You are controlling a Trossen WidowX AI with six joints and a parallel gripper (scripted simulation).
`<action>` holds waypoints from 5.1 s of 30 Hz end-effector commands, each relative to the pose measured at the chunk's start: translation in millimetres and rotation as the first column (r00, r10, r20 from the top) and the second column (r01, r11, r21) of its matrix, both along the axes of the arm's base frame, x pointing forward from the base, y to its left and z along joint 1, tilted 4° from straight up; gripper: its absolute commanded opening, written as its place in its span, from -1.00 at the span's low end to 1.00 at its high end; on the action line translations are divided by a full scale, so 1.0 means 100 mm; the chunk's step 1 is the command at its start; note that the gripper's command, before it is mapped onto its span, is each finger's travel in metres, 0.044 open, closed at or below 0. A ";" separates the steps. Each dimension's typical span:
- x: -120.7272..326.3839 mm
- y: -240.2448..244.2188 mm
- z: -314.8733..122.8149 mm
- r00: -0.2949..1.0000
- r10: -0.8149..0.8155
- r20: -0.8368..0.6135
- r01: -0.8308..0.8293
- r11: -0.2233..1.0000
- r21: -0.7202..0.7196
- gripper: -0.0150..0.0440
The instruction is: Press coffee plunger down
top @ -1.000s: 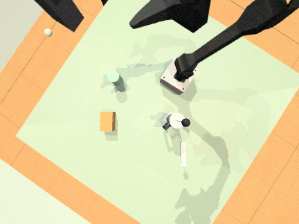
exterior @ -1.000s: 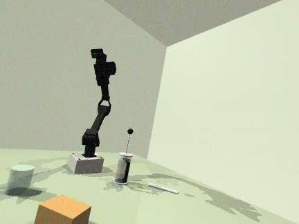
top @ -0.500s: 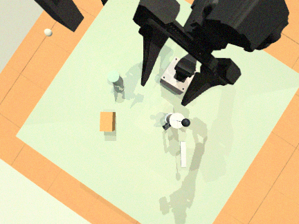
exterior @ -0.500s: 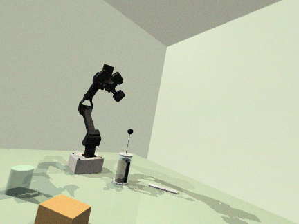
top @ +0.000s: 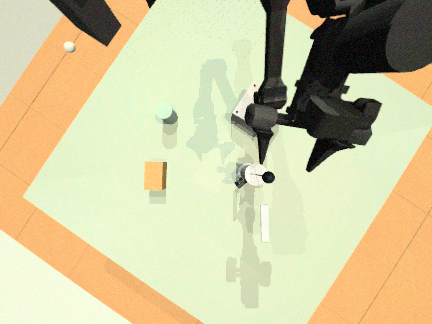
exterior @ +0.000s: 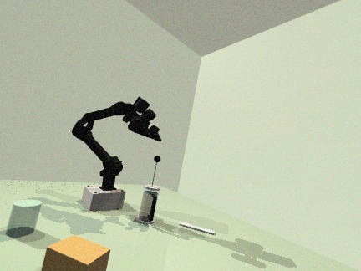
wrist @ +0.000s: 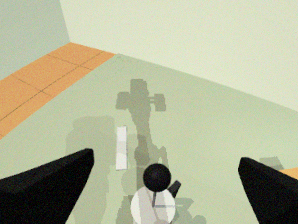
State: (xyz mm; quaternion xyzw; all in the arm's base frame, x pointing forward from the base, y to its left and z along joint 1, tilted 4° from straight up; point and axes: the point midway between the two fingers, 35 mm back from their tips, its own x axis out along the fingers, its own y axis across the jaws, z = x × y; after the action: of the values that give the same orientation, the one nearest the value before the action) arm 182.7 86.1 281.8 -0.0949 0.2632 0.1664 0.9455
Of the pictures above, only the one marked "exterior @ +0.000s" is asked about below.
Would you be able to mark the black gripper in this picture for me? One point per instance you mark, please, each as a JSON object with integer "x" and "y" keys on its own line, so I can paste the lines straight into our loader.
{"x": 138, "y": 126}

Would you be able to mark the white coffee press with black knob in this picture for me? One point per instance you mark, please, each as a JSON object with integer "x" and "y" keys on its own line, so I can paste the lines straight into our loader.
{"x": 149, "y": 201}

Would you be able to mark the orange-topped brown box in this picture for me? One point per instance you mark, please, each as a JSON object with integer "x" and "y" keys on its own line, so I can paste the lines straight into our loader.
{"x": 76, "y": 254}

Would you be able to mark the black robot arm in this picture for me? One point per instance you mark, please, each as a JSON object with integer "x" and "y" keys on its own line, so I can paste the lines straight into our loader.
{"x": 112, "y": 165}

